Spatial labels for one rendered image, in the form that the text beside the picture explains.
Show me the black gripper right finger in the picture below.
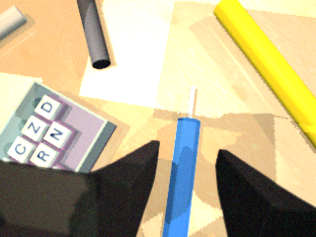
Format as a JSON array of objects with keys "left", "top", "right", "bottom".
[{"left": 215, "top": 149, "right": 316, "bottom": 237}]

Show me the blue stylus with grey metal tip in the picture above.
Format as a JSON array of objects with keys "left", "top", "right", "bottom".
[{"left": 162, "top": 85, "right": 200, "bottom": 237}]

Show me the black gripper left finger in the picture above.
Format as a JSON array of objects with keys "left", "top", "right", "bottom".
[{"left": 0, "top": 140, "right": 160, "bottom": 237}]

